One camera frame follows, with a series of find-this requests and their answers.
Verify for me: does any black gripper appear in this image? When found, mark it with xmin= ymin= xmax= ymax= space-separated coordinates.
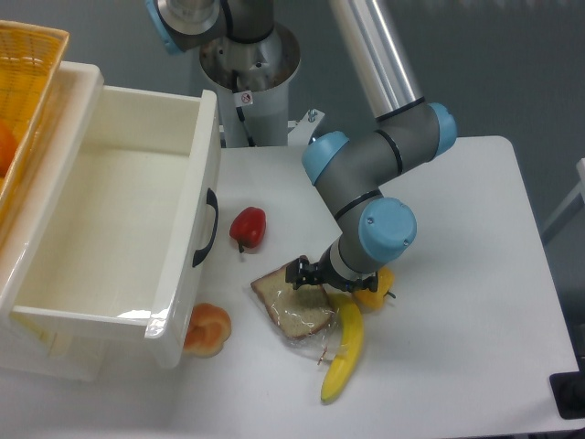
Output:
xmin=285 ymin=255 xmax=378 ymax=294

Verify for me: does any toast slice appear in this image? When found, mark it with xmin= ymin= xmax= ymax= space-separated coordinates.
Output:
xmin=250 ymin=267 xmax=341 ymax=363

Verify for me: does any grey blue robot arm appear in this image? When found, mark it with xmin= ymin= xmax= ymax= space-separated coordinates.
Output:
xmin=146 ymin=1 xmax=457 ymax=292

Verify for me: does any yellow bell pepper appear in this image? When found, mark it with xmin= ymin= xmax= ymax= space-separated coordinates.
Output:
xmin=353 ymin=267 xmax=395 ymax=311

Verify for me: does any yellow banana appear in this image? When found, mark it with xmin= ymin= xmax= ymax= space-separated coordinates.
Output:
xmin=321 ymin=293 xmax=365 ymax=404

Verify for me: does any red bell pepper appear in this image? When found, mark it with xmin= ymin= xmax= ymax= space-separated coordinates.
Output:
xmin=229 ymin=207 xmax=267 ymax=253

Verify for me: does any orange bread roll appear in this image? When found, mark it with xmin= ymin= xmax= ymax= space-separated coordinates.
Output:
xmin=183 ymin=303 xmax=231 ymax=358

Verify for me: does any white plastic drawer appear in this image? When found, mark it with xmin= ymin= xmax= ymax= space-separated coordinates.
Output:
xmin=14 ymin=86 xmax=220 ymax=369

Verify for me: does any black device at table edge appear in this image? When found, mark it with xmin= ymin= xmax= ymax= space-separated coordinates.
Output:
xmin=549 ymin=371 xmax=584 ymax=420

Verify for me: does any white drawer cabinet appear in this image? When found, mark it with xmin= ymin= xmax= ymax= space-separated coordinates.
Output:
xmin=1 ymin=61 xmax=105 ymax=380

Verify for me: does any orange fruit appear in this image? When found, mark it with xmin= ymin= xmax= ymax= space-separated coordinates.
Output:
xmin=0 ymin=121 xmax=18 ymax=178

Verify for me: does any yellow woven basket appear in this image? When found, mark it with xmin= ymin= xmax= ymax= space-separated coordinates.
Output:
xmin=1 ymin=20 xmax=69 ymax=217

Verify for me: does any black drawer handle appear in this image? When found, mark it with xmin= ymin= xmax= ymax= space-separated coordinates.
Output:
xmin=192 ymin=187 xmax=219 ymax=268

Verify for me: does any white bracket with bolt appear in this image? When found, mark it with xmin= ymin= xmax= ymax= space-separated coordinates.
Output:
xmin=287 ymin=108 xmax=325 ymax=146

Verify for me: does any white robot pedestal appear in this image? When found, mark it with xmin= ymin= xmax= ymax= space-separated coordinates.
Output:
xmin=199 ymin=23 xmax=301 ymax=148

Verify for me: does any black cable on pedestal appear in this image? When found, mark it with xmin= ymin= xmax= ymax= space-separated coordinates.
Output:
xmin=230 ymin=68 xmax=258 ymax=148

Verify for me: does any white metal frame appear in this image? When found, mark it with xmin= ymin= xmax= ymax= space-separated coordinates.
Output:
xmin=540 ymin=158 xmax=584 ymax=245

